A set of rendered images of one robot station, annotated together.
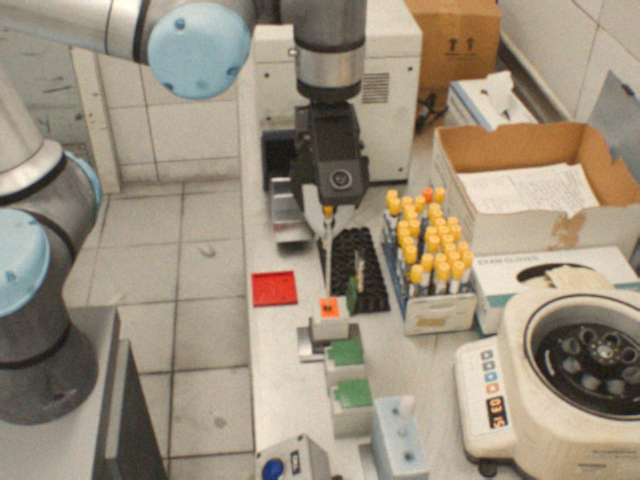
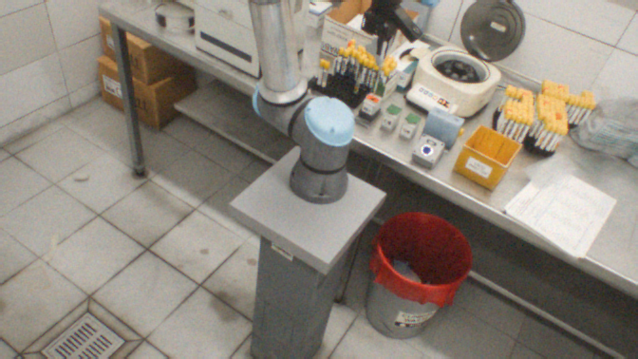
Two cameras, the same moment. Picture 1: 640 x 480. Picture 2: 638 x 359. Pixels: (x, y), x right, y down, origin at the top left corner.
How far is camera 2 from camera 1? 117 cm
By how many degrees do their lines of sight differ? 43
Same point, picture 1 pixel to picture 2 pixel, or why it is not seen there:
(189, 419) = (187, 261)
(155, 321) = (100, 233)
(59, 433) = (355, 191)
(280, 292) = not seen: hidden behind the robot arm
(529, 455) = (464, 108)
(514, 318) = (429, 69)
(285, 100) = not seen: hidden behind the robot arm
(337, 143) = (405, 18)
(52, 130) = not seen: outside the picture
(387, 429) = (442, 117)
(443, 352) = (398, 101)
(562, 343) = (445, 70)
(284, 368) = (367, 133)
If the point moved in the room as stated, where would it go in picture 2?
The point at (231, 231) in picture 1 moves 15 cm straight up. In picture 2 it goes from (82, 159) to (75, 136)
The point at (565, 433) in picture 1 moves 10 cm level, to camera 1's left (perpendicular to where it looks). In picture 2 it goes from (478, 91) to (463, 103)
